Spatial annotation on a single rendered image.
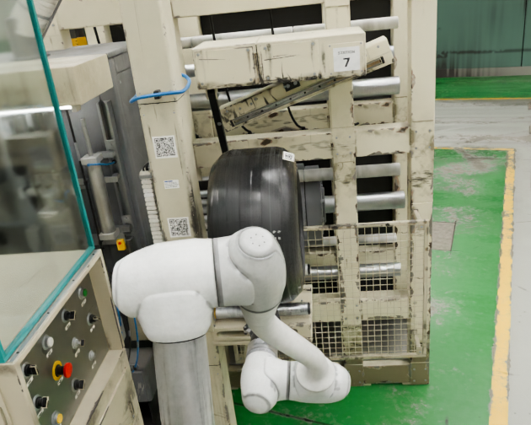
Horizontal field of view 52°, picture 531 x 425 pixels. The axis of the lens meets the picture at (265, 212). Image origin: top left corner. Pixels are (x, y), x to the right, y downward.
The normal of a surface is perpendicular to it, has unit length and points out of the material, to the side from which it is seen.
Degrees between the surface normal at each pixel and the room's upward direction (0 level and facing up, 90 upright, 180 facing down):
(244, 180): 34
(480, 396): 0
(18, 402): 90
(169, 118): 90
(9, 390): 90
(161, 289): 78
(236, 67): 90
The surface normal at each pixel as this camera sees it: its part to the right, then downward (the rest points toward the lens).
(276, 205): 0.15, -0.24
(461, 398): -0.10, -0.92
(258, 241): 0.17, -0.63
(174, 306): 0.11, 0.12
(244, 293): 0.29, 0.71
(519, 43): -0.39, 0.40
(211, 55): -0.07, 0.40
